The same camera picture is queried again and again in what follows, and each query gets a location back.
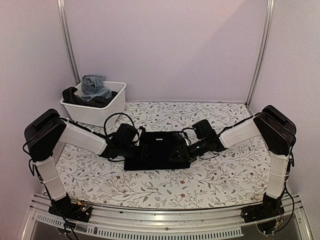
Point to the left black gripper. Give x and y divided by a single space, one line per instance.
142 153

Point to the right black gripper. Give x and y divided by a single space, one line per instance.
182 150

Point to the black t-shirt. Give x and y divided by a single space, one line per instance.
160 145

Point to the blue denim garment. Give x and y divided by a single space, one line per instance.
92 86

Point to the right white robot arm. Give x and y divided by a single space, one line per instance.
276 130

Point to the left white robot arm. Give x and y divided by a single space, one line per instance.
50 129

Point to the white plastic laundry bin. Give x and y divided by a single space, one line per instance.
96 116

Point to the floral patterned table mat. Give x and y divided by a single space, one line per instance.
240 175

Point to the dark garment in bin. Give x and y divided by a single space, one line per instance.
98 101

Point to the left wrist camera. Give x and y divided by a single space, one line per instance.
125 134

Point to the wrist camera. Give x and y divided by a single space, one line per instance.
204 130
125 134

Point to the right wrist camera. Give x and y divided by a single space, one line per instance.
204 130

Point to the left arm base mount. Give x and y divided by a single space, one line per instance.
65 208

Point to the front aluminium rail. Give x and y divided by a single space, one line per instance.
109 222

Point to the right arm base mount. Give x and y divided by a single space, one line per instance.
269 208

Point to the left aluminium frame post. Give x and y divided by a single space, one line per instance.
61 6

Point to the aluminium frame post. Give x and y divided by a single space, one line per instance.
262 50
61 6

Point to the right aluminium frame post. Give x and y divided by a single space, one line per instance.
262 50

